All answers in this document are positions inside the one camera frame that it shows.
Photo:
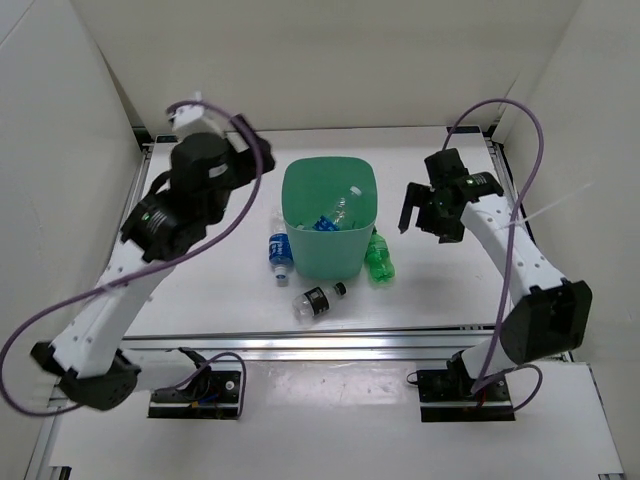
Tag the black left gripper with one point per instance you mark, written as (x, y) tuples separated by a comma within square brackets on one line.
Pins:
[(247, 161)]

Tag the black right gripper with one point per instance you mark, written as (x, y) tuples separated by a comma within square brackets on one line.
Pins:
[(417, 196)]

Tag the green plastic bottle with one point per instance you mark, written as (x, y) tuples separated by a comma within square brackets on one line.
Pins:
[(378, 259)]

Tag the clear bottle blue Aquafina label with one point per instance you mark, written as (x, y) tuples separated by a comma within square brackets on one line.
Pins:
[(279, 250)]

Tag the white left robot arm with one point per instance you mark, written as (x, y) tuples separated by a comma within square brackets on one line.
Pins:
[(166, 227)]

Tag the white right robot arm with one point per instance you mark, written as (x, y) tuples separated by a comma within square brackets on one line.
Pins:
[(547, 313)]

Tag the green plastic bin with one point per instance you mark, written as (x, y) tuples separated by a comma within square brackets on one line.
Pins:
[(329, 205)]

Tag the clear bottle black label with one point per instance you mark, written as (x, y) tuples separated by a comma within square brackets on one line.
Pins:
[(317, 301)]

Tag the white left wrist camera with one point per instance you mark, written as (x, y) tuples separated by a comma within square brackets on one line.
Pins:
[(192, 119)]

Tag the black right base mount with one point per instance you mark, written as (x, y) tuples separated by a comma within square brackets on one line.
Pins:
[(441, 401)]

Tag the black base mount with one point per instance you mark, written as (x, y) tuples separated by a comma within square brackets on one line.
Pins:
[(441, 401), (215, 392)]

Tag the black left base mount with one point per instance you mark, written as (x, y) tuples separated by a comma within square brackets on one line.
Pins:
[(215, 392)]

